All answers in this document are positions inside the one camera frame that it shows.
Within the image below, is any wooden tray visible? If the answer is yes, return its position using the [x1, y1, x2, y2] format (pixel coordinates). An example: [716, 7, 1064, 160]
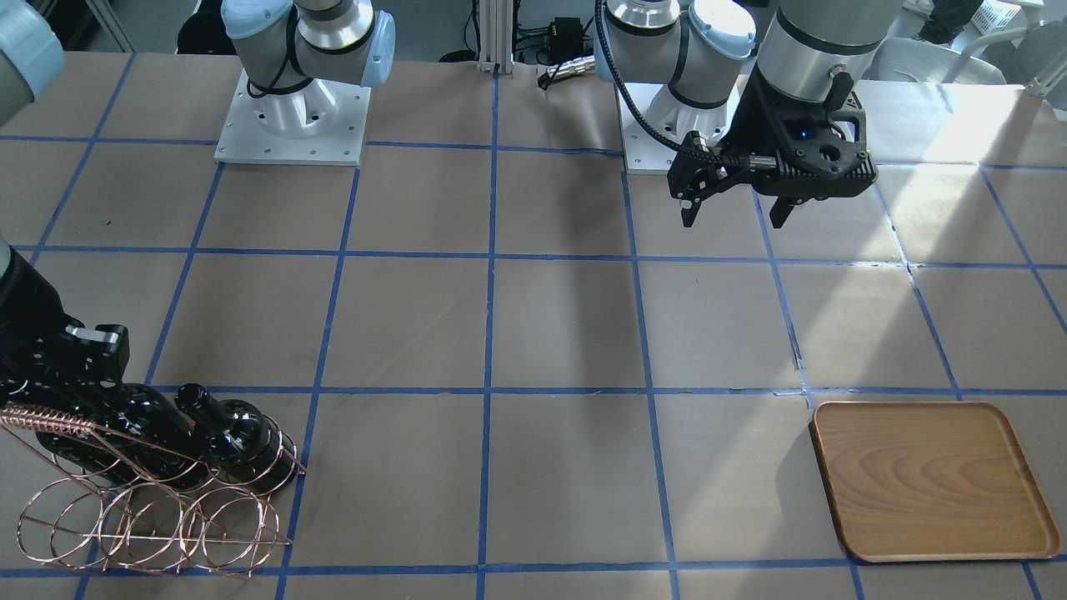
[810, 400, 1062, 563]

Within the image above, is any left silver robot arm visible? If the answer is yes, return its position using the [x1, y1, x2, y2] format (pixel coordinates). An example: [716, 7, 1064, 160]
[594, 1, 899, 228]

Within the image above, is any copper wire bottle rack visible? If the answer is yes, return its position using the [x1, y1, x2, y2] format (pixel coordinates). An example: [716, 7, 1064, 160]
[15, 452, 291, 578]

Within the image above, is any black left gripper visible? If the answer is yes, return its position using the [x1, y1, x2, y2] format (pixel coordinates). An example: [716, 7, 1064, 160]
[669, 51, 878, 228]

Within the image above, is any dark wine bottle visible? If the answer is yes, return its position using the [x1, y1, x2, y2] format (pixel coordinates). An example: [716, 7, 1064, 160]
[175, 383, 298, 495]
[37, 383, 210, 493]

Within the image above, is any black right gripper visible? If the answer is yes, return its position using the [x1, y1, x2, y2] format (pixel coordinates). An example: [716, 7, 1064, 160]
[1, 262, 130, 413]

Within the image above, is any aluminium frame post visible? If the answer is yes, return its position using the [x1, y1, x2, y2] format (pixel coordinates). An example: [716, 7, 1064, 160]
[475, 0, 517, 76]

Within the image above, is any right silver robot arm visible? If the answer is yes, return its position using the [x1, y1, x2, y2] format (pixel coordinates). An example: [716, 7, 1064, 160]
[3, 1, 395, 391]

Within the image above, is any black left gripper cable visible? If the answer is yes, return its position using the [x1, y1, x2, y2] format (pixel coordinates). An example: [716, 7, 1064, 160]
[595, 0, 755, 163]

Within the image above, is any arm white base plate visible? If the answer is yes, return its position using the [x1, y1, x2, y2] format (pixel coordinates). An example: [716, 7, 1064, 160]
[615, 82, 743, 176]
[213, 72, 371, 168]

